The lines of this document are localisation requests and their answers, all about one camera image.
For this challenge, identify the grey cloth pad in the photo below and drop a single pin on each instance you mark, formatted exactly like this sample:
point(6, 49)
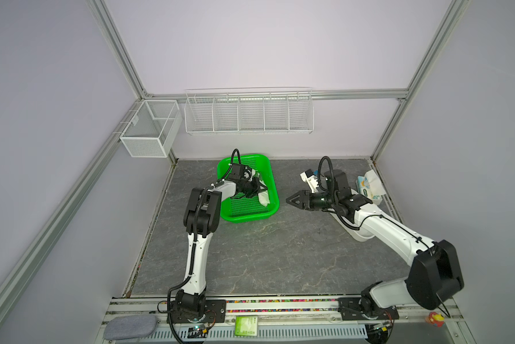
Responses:
point(130, 327)

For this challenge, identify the small white mesh basket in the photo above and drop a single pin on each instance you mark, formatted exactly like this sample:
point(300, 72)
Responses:
point(151, 131)

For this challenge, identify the white oval plastic tub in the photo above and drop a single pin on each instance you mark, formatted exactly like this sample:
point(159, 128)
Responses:
point(355, 230)

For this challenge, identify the green perforated plastic basket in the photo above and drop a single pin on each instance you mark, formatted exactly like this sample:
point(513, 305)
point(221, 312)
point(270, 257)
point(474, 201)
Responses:
point(241, 209)

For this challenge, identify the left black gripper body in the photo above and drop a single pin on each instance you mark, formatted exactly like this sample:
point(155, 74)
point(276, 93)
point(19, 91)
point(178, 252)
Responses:
point(251, 188)

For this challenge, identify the white slotted cable duct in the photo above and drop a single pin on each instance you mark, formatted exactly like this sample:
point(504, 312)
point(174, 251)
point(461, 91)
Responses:
point(283, 333)

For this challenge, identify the red yellow toy figure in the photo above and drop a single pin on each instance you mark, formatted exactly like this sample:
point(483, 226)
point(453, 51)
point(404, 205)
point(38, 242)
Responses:
point(435, 319)

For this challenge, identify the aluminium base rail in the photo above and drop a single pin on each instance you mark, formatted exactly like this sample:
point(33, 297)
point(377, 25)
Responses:
point(223, 309)

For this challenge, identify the tissue pack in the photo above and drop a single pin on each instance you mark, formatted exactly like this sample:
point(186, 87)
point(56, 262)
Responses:
point(371, 186)

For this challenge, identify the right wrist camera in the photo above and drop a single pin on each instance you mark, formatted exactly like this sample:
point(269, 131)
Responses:
point(309, 177)

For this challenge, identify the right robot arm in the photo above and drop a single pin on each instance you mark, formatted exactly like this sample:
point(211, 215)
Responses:
point(435, 274)

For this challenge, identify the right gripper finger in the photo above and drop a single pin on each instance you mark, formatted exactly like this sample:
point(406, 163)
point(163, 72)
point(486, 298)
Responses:
point(303, 206)
point(300, 198)

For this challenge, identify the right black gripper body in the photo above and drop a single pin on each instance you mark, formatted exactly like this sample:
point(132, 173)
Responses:
point(320, 201)

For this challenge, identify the long white wire shelf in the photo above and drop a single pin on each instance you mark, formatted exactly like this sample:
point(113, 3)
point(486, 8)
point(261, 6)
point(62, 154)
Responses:
point(249, 110)

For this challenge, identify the white paper napkin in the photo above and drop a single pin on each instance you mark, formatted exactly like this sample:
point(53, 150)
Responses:
point(262, 190)

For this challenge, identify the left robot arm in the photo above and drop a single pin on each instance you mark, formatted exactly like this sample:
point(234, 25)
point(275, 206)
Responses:
point(201, 220)

